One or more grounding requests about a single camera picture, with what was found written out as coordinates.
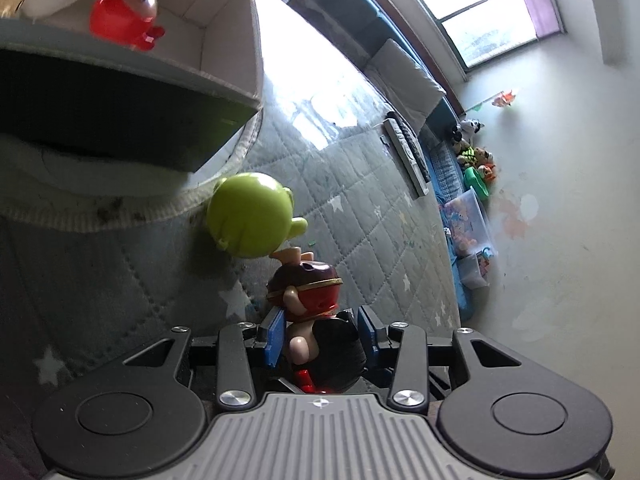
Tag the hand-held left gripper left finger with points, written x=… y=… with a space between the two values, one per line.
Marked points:
x=274 y=335

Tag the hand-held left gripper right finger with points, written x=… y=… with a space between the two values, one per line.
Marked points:
x=367 y=332

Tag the dark-haired doll figure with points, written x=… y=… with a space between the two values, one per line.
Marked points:
x=310 y=295

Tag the grey fabric storage box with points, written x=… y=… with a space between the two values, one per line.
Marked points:
x=100 y=125

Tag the red round toy figure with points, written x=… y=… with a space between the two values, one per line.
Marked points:
x=120 y=12

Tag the quilted grey desktop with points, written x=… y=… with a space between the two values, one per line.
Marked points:
x=350 y=170

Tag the small clear plastic box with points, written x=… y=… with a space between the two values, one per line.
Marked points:
x=472 y=270

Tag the green round toy figure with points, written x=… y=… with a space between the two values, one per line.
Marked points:
x=245 y=215

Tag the clear plastic storage box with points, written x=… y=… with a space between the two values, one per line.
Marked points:
x=470 y=222

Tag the green plastic toy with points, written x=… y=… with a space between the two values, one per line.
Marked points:
x=477 y=184

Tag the black remote control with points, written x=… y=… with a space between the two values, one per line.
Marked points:
x=415 y=147

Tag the orange plush toy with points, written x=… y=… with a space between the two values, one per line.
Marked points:
x=486 y=160

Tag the black and white plush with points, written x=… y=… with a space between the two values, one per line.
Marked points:
x=470 y=132

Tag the grey cushion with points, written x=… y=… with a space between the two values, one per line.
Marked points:
x=405 y=80

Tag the window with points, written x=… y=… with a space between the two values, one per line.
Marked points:
x=480 y=35

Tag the purple window blind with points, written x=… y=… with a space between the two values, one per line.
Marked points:
x=542 y=10

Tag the orange paper wall decoration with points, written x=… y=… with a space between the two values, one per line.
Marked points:
x=504 y=98

